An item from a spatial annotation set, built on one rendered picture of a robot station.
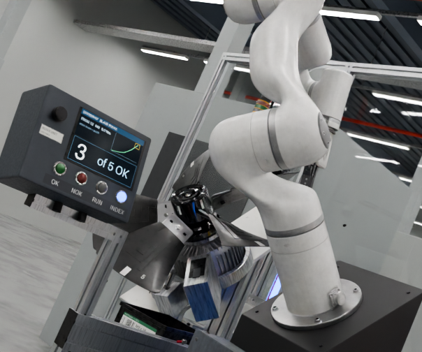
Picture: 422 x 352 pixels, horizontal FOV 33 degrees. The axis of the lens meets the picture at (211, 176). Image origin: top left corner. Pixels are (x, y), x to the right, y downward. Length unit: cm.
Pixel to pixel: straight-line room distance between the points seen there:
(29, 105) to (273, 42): 50
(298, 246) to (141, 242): 79
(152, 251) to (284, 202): 79
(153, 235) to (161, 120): 297
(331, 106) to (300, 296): 66
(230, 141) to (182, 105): 363
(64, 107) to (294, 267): 54
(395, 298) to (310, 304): 17
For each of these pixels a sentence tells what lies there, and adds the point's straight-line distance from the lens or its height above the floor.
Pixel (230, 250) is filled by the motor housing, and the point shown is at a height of 112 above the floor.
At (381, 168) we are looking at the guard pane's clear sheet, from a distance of 277.
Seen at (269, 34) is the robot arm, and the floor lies 154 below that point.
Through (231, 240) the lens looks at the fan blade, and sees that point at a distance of 194.
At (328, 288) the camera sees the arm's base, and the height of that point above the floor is 112.
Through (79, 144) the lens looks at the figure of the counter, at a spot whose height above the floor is 117.
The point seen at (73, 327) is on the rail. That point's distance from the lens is 154.
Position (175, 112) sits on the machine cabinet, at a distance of 498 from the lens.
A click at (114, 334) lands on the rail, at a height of 84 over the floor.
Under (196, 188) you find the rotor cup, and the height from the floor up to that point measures 125.
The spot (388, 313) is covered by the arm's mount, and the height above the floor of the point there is 112.
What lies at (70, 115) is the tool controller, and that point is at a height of 122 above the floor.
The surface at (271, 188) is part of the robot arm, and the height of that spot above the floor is 125.
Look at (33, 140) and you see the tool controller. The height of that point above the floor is 114.
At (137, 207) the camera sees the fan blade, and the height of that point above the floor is 112.
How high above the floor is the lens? 109
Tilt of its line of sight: 6 degrees up
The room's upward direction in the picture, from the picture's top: 24 degrees clockwise
